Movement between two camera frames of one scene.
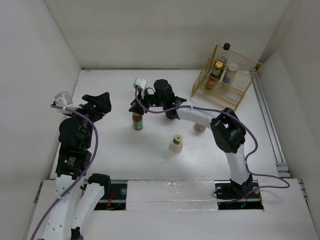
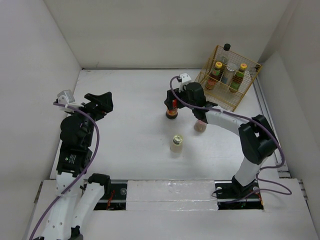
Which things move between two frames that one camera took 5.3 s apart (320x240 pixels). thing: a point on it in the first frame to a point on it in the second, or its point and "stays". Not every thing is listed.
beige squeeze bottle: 177,145 stays
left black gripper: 102,102 stays
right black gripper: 135,108 to 168,100
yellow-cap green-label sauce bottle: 137,121 to 238,78
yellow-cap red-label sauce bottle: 214,76 stays
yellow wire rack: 226,78 stays
